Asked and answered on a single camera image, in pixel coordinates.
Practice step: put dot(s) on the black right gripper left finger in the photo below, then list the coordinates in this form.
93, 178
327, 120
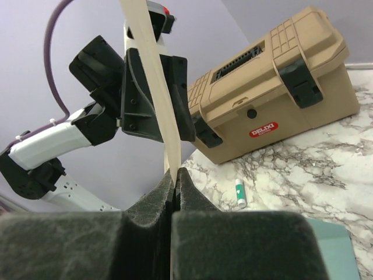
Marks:
131, 244

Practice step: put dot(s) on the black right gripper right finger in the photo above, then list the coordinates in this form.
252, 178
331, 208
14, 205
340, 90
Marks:
211, 244

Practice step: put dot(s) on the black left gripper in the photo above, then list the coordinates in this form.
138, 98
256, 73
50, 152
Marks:
121, 86

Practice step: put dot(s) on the green white glue stick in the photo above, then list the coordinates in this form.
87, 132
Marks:
240, 193

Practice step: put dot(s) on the cream lined letter paper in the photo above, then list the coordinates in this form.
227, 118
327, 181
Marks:
138, 19

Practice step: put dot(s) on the light blue envelope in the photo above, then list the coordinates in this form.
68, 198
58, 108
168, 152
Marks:
337, 250

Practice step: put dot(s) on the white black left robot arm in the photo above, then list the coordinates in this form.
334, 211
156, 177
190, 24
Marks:
32, 167

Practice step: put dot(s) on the tan plastic toolbox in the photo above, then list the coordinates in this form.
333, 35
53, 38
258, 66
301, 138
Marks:
290, 81

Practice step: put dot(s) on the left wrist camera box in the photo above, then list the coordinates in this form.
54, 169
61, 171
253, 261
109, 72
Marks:
162, 22

